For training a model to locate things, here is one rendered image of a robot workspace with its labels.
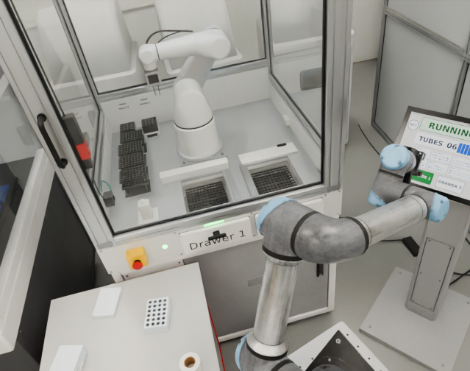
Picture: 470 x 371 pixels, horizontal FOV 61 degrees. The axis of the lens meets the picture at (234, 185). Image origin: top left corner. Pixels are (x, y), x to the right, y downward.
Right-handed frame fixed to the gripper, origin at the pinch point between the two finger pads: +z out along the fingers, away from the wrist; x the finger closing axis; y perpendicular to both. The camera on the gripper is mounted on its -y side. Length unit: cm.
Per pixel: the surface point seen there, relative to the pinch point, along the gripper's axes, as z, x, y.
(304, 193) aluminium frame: -5.5, 34.8, -20.0
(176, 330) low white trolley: -43, 49, -80
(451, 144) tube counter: 14.9, -6.7, 15.0
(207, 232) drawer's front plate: -27, 60, -47
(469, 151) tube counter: 14.9, -13.1, 14.2
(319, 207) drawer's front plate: 2.7, 30.0, -24.4
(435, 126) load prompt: 14.9, 1.0, 20.3
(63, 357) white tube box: -71, 72, -96
